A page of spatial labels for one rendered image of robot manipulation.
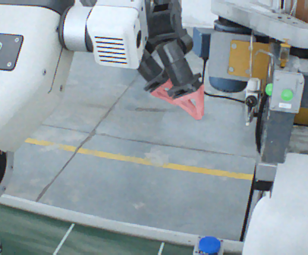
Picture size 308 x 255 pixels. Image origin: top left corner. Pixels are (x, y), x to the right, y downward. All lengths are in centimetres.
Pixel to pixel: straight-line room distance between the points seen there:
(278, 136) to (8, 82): 70
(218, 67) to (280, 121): 44
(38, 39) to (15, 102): 12
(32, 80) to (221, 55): 83
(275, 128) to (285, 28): 28
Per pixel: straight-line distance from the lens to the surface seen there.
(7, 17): 85
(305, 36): 117
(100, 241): 188
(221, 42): 145
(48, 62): 81
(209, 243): 119
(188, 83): 99
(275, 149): 115
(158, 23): 100
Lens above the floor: 164
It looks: 22 degrees down
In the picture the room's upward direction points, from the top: 3 degrees clockwise
